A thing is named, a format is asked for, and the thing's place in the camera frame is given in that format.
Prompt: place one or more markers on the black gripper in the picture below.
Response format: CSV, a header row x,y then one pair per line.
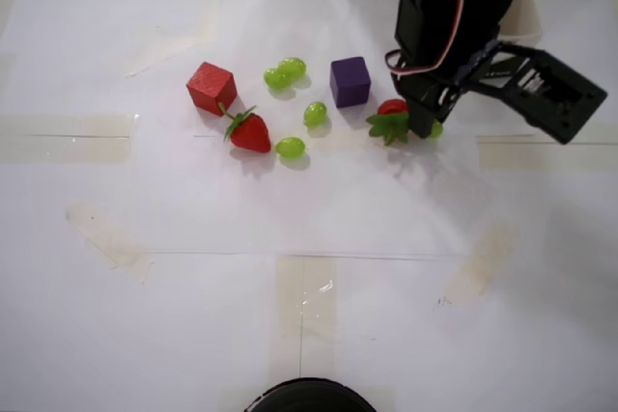
x,y
421,115

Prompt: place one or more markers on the green plastic grape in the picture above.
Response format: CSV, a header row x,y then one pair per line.
x,y
295,67
290,147
274,79
437,129
315,114

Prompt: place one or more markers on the white and black carton box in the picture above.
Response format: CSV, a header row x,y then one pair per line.
x,y
526,21

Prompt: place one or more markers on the red plastic strawberry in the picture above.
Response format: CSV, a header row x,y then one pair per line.
x,y
251,134
391,107

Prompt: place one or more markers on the purple wooden cube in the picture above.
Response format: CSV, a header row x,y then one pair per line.
x,y
350,84

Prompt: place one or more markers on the white paper sheet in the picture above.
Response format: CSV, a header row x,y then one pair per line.
x,y
289,7

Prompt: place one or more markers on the red wooden cube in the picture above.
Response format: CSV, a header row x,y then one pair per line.
x,y
210,89

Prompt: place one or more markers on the black round object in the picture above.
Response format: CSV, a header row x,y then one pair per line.
x,y
309,397

